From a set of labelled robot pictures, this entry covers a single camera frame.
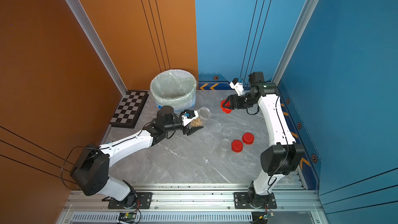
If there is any peanut jar back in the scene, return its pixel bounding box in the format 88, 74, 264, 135
190, 107, 211, 127

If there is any red lid of front jar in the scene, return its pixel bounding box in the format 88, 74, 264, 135
242, 132, 255, 145

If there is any red lid of jar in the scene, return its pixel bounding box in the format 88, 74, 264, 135
242, 132, 255, 145
231, 140, 244, 153
220, 104, 233, 114

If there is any red lid of back jar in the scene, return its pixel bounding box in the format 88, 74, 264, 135
220, 104, 233, 114

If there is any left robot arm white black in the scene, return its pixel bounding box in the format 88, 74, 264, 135
70, 106, 201, 208

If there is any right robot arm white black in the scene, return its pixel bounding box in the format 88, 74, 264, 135
221, 72, 305, 209

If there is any grey mesh trash bin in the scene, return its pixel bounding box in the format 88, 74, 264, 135
174, 106, 195, 114

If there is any translucent green bin liner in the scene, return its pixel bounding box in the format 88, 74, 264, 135
150, 69, 198, 113

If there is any black white chessboard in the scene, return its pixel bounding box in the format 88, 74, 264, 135
110, 90, 149, 129

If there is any left green circuit board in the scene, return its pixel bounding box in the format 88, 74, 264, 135
117, 212, 137, 224

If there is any green circuit board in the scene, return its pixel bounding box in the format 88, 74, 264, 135
117, 212, 137, 224
257, 211, 275, 224

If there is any right green circuit board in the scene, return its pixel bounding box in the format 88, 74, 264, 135
257, 211, 275, 224

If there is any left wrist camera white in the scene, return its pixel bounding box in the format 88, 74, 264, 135
180, 111, 199, 127

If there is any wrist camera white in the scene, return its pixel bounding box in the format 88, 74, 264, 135
180, 111, 199, 127
230, 78, 246, 96

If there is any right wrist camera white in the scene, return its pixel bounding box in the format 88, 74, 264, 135
230, 78, 246, 96

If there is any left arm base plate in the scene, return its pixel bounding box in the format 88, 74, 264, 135
108, 192, 153, 210

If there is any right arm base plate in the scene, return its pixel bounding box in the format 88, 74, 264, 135
234, 192, 277, 209

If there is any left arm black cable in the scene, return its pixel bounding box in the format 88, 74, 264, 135
60, 121, 156, 190

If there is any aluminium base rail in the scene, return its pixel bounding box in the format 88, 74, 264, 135
58, 184, 328, 224

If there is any right aluminium corner post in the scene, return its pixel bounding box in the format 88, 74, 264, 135
272, 0, 319, 86

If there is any aluminium corner post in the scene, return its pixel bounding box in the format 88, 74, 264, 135
65, 0, 127, 96
272, 0, 319, 86

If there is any left aluminium corner post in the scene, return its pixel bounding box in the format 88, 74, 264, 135
65, 0, 127, 96

